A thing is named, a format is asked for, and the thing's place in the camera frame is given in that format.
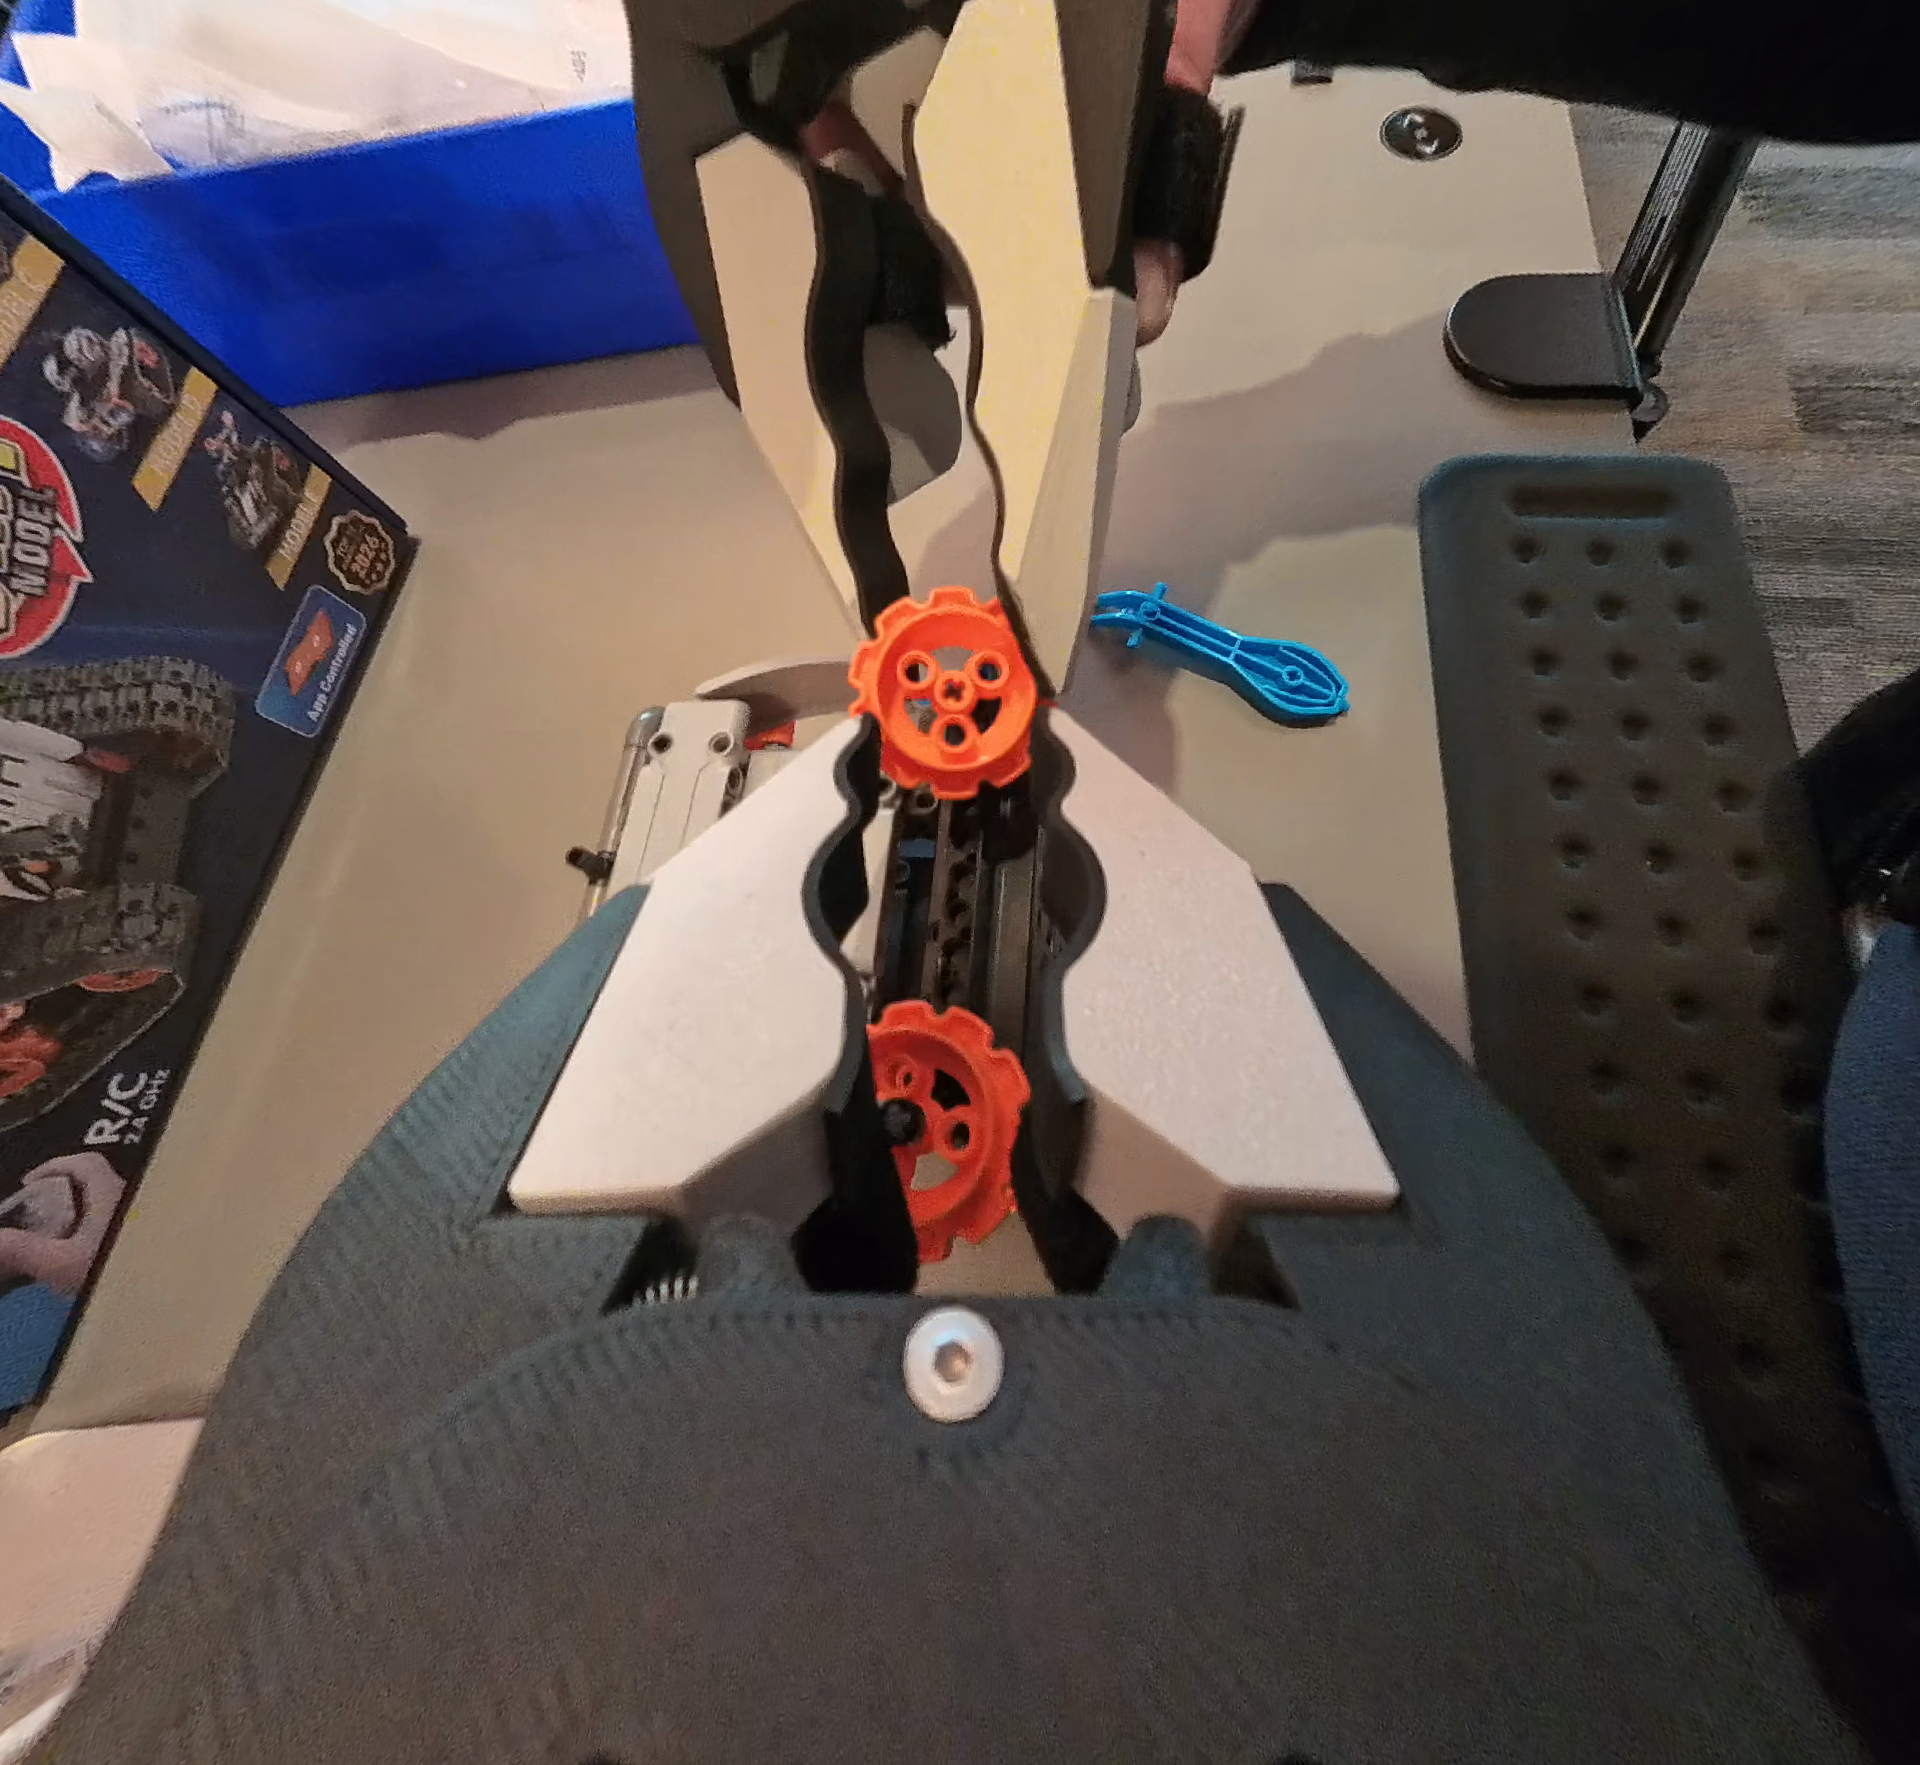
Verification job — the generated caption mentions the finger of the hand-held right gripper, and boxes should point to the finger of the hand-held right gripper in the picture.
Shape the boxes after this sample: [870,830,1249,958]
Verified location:
[898,0,1144,702]
[692,136,907,628]

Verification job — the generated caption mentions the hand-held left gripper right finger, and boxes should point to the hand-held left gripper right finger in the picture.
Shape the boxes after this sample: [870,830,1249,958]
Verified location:
[1025,708,1406,1220]

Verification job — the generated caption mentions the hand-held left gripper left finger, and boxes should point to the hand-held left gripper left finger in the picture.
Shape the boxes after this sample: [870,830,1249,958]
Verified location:
[507,712,891,1220]

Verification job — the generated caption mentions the building block robot chassis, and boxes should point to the building block robot chassis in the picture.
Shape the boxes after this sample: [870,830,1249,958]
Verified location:
[566,656,1056,1265]

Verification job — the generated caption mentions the light blue plastic tool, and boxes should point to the light blue plastic tool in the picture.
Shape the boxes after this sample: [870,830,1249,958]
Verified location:
[1090,584,1351,725]

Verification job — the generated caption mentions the blue plastic bin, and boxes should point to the blue plastic bin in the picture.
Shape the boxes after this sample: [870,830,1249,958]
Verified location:
[0,0,708,411]

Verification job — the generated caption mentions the dark perforated mat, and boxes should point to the dark perforated mat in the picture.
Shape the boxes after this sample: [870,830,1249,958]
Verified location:
[1416,451,1920,1707]

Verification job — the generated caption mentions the white paper sheets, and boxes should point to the white paper sheets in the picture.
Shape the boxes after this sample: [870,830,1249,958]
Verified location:
[28,0,640,187]

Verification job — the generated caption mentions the blue robot kit box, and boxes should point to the blue robot kit box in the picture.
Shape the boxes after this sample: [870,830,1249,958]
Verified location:
[0,182,420,1413]

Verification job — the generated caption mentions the person's leg in jeans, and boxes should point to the person's leg in jeans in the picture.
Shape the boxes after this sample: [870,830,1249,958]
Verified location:
[1821,923,1920,1466]

